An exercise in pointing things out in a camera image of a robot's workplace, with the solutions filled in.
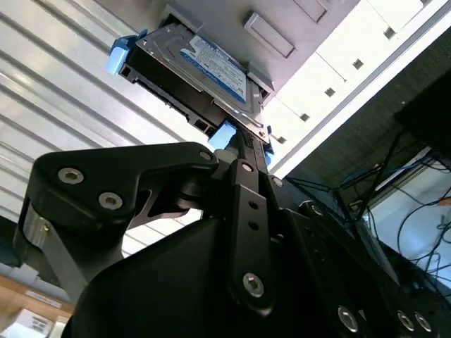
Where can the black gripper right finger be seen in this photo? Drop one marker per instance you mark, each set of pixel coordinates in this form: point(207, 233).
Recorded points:
point(317, 229)

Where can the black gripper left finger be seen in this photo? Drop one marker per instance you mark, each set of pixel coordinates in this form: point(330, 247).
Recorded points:
point(105, 169)

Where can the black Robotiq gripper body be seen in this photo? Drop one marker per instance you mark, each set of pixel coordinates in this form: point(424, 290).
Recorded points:
point(169, 281)

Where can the hard disk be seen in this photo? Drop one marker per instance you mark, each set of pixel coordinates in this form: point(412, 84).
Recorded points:
point(197, 70)

